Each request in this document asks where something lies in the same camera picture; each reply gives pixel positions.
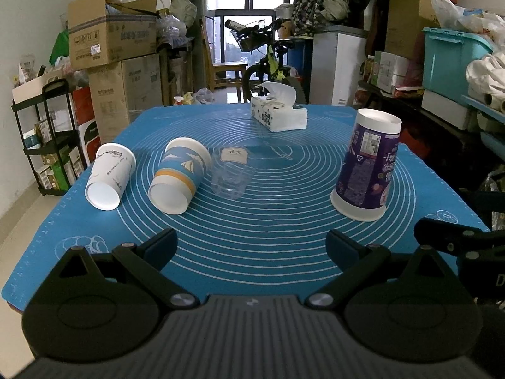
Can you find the open cardboard box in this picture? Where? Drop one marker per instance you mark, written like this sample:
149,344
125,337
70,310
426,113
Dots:
112,39

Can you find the tall purple printed cup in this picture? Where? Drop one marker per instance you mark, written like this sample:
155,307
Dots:
367,169

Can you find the white paper cup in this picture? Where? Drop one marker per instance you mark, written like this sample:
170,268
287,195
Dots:
112,171

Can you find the white storage box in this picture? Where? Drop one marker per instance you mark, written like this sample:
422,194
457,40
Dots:
444,108

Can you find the white chest freezer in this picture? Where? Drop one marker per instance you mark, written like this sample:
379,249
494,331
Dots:
335,71

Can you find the green bag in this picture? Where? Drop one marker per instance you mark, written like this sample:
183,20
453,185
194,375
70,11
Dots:
60,47

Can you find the black bicycle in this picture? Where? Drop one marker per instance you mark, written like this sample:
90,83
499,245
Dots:
264,59

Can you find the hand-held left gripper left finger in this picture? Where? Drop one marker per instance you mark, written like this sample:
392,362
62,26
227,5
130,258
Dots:
159,245

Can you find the clear plastic cup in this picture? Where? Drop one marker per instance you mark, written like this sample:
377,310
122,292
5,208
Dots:
231,173

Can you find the large brown cardboard box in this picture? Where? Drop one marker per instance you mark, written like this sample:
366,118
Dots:
126,94

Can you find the floral fabric bag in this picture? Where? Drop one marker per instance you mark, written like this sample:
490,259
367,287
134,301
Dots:
309,14

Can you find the blue barrel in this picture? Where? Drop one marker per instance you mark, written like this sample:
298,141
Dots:
298,57

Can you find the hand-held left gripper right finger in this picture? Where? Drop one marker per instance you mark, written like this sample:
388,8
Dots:
341,246

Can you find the wooden chair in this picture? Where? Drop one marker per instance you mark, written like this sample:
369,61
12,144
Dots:
227,71

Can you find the blue silicone mat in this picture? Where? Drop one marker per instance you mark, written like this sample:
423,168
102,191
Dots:
276,221

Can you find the black rolling shelf cart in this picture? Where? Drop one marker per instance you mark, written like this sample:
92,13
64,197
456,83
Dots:
51,150

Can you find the tissue box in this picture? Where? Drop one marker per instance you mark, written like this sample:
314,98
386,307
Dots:
282,116

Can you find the tall brown cardboard box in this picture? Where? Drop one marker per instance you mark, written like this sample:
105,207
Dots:
408,23

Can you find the cream open box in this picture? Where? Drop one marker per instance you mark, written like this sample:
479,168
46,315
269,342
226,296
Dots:
33,87

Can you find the white plastic bag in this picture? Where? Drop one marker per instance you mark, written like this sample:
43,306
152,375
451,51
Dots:
453,14

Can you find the small printed carton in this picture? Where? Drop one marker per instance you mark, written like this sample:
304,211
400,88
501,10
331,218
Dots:
392,71

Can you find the teal plastic storage bin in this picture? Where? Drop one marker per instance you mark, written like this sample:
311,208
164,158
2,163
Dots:
449,63

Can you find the red and white box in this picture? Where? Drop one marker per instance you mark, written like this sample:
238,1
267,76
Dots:
85,126

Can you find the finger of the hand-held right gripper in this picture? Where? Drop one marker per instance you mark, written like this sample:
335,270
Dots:
442,233

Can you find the white crumpled cloth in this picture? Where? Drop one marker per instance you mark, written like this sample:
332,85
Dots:
487,73

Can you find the plastic bag on floor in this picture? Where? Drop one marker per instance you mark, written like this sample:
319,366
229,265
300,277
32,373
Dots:
201,96

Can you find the blue sailboat paper cup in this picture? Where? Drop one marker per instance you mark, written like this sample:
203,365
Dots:
181,173

